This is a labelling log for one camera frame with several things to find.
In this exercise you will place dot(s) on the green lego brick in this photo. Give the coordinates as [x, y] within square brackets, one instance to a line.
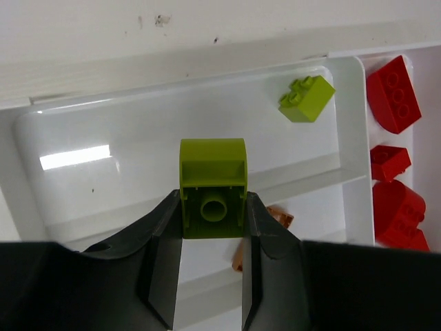
[213, 187]
[306, 99]

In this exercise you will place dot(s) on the red arch lego brick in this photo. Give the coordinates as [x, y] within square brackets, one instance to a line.
[397, 212]

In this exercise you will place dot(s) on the brown lego plate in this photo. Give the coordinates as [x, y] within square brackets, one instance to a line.
[279, 215]

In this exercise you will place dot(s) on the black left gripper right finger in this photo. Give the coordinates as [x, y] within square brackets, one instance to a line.
[290, 284]

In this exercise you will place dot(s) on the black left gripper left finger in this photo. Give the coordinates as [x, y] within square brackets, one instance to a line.
[127, 281]

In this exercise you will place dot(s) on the small red lego brick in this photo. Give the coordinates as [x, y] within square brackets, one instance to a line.
[387, 162]

